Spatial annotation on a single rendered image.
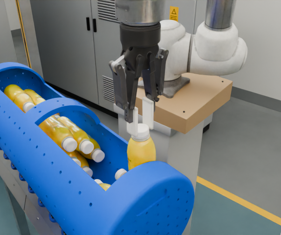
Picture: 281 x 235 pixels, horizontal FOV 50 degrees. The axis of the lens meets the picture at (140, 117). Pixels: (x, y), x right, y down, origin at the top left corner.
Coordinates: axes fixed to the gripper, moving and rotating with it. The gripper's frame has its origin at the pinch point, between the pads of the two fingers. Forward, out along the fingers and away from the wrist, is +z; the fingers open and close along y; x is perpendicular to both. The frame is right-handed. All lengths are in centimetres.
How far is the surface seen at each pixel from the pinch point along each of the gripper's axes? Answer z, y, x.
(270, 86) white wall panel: 106, -261, -91
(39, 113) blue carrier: 9.3, 10.0, -31.9
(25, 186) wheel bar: 39, 16, -40
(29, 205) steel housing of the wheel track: 44, 18, -36
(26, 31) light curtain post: 13, -26, -129
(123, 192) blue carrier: 9.4, 10.7, 7.5
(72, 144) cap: 17.9, 5.2, -23.8
